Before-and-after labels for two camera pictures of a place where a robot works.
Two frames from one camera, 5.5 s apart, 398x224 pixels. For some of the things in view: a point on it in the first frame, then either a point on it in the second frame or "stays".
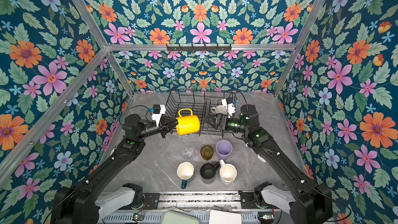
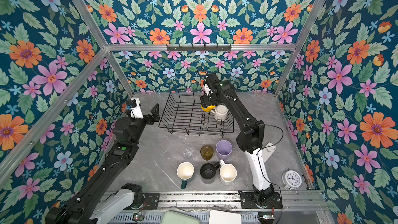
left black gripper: (161, 130) -> (155, 114)
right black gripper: (220, 119) -> (204, 101)
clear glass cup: (188, 151) stays
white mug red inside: (220, 109) stays
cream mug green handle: (185, 170) stays
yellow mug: (187, 125) -> (208, 108)
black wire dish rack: (201, 102) stays
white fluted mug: (228, 172) stays
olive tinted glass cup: (207, 152) stays
